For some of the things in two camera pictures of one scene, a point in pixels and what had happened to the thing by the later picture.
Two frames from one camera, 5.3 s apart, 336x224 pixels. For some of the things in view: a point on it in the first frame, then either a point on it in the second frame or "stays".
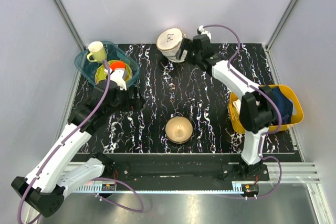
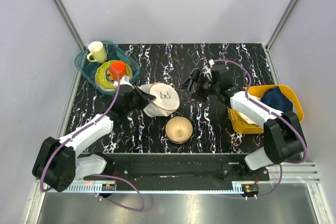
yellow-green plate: x=101 y=72 stays
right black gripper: x=186 y=44 -> x=199 y=78
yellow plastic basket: x=297 y=108 stays
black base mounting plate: x=179 y=168 stays
